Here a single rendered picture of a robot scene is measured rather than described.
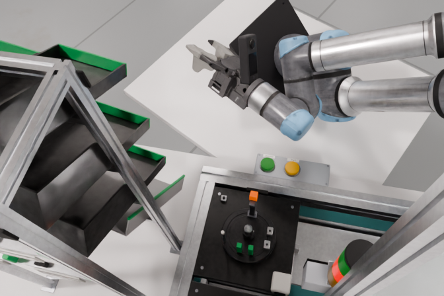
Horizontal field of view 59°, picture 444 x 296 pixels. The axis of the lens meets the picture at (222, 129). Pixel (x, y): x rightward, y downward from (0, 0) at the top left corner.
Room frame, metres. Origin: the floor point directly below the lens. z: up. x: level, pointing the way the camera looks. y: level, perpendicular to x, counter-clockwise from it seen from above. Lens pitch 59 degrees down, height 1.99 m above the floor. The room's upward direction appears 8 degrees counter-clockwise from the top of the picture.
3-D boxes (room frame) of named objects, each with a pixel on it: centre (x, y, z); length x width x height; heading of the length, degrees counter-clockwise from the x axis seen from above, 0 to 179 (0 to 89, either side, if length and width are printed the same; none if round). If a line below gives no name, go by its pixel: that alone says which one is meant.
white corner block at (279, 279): (0.16, -0.09, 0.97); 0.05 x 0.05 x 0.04; 71
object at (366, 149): (0.82, -0.23, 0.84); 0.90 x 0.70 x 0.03; 43
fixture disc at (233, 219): (0.28, -0.03, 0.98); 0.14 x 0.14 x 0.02
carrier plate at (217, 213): (0.28, -0.03, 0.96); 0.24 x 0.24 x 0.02; 71
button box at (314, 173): (0.46, -0.18, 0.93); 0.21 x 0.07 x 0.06; 71
